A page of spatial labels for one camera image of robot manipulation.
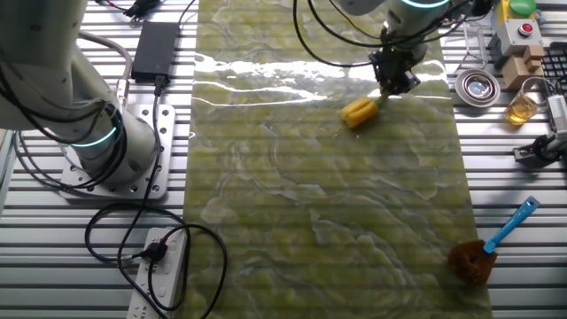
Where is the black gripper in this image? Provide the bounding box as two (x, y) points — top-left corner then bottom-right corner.
(369, 46), (422, 97)

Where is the yellow sponge brush green handle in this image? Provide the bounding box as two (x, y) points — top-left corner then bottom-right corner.
(340, 88), (393, 129)

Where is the silver tape roll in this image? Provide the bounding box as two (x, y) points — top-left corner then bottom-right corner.
(454, 68), (501, 108)

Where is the clear glass measuring cup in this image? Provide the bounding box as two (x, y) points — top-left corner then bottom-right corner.
(455, 21), (488, 72)

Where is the large wooden block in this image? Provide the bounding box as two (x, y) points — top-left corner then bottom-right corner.
(501, 52), (535, 92)

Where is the glass beaker with yellow liquid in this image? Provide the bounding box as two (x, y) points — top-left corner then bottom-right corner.
(504, 77), (550, 126)

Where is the grey emergency stop box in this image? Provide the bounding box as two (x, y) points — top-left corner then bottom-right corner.
(489, 18), (544, 68)

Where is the small wooden block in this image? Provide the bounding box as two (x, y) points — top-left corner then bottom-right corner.
(522, 43), (546, 74)

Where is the green marble pattern mat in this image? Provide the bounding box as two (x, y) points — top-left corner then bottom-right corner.
(181, 0), (493, 319)

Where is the yellow box green button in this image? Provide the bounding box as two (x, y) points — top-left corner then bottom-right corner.
(498, 0), (540, 26)

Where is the black clamp tool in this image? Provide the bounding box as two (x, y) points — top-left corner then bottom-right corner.
(513, 131), (567, 168)

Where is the black keyboard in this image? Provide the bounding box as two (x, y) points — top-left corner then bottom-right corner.
(540, 46), (567, 85)

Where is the black power adapter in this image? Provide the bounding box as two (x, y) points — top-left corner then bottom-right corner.
(130, 20), (181, 85)

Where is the white power strip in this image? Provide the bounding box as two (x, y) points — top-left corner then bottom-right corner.
(126, 226), (190, 319)

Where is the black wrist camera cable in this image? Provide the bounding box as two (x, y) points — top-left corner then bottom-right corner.
(307, 0), (473, 50)

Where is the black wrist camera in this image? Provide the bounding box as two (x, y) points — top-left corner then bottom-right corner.
(468, 0), (493, 18)

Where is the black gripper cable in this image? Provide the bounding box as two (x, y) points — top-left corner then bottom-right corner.
(291, 0), (387, 69)

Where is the silver depth camera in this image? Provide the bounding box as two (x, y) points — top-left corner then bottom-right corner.
(547, 94), (567, 134)

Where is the brown scrub brush blue handle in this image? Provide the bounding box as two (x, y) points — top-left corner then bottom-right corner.
(447, 196), (541, 286)

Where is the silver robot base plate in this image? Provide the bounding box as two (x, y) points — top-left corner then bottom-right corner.
(59, 104), (176, 200)

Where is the black adapter power cable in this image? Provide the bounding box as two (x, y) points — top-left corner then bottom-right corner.
(115, 74), (172, 319)

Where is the bundled black cable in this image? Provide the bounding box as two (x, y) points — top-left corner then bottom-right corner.
(95, 0), (160, 21)

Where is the grey cable with metal connector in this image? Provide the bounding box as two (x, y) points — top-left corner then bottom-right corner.
(77, 30), (134, 107)

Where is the looped black cable bundle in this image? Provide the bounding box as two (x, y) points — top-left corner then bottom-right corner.
(0, 66), (129, 192)

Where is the black cable with plug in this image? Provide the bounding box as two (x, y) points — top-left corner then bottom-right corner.
(83, 202), (229, 319)

